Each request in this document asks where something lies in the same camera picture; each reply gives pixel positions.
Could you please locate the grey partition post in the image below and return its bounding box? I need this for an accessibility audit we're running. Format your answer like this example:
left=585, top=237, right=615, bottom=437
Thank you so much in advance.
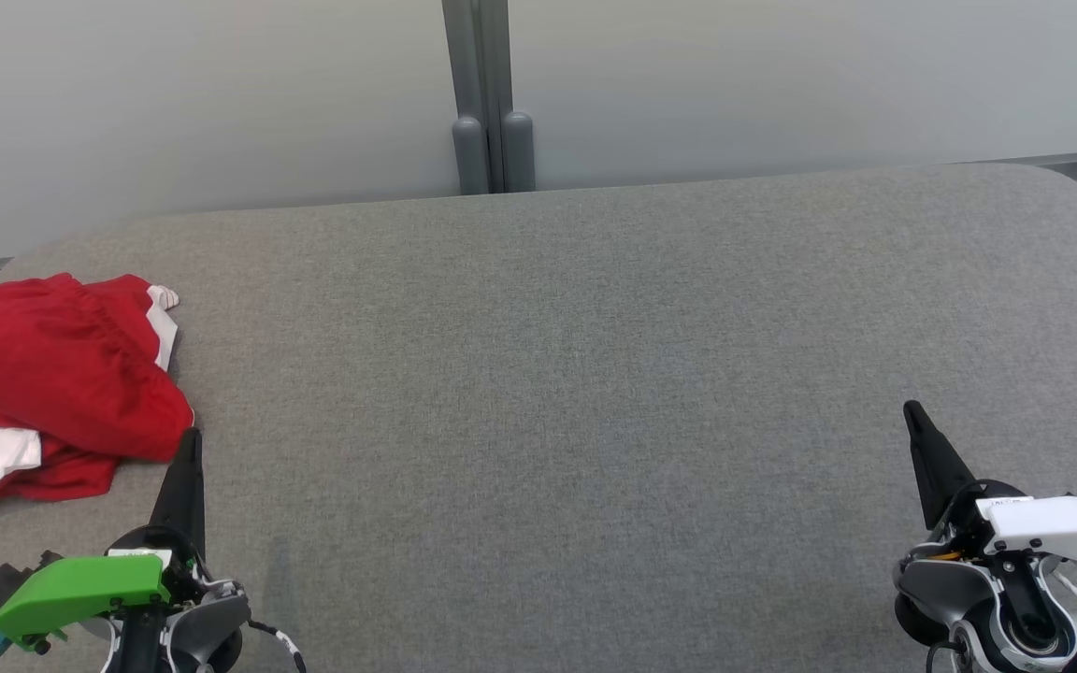
left=441, top=0, right=511, bottom=193

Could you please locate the red shorts white trim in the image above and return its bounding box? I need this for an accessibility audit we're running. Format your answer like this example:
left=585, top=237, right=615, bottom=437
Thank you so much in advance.
left=0, top=273, right=195, bottom=463

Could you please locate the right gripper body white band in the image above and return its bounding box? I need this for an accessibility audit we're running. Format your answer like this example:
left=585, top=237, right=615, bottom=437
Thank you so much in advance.
left=929, top=479, right=1077, bottom=576

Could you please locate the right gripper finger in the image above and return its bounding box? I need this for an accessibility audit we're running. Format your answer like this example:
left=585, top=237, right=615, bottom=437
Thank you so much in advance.
left=903, top=400, right=979, bottom=534

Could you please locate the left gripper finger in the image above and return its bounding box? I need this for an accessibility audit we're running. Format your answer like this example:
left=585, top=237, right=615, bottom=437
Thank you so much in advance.
left=151, top=428, right=207, bottom=559

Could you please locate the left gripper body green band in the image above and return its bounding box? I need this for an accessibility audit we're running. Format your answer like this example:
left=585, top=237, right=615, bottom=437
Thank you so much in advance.
left=0, top=525, right=209, bottom=652

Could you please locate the grey cylindrical post cap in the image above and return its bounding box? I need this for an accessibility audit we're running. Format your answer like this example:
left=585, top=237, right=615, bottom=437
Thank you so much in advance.
left=452, top=114, right=489, bottom=195
left=501, top=111, right=537, bottom=193

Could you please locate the grey fabric sofa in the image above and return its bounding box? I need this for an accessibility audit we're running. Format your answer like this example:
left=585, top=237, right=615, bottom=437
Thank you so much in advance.
left=0, top=161, right=1077, bottom=673

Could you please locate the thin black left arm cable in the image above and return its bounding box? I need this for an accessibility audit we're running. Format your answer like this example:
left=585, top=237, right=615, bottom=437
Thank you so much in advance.
left=249, top=619, right=308, bottom=673

